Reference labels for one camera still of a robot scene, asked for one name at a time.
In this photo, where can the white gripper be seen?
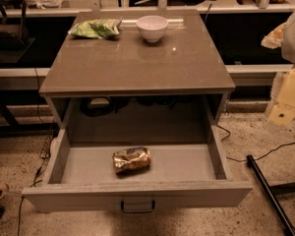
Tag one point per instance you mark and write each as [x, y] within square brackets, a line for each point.
[283, 111]

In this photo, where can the crushed orange can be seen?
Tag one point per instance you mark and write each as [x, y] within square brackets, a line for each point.
[131, 159]

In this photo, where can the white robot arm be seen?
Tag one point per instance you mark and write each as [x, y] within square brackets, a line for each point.
[287, 45]

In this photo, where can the grey drawer cabinet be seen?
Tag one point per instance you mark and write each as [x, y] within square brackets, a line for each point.
[128, 90]

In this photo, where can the open grey top drawer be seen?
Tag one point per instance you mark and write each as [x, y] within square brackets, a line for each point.
[188, 165]

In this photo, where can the black metal bar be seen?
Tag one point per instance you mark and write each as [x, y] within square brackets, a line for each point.
[288, 228]

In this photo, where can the white bowl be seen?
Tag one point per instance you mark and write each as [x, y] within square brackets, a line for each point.
[152, 28]

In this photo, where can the green chip bag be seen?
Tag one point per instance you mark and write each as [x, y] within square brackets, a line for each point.
[96, 29]

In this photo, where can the dark chair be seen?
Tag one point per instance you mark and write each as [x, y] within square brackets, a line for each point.
[15, 39]

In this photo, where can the black drawer handle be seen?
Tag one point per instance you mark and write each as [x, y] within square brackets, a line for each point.
[137, 208]

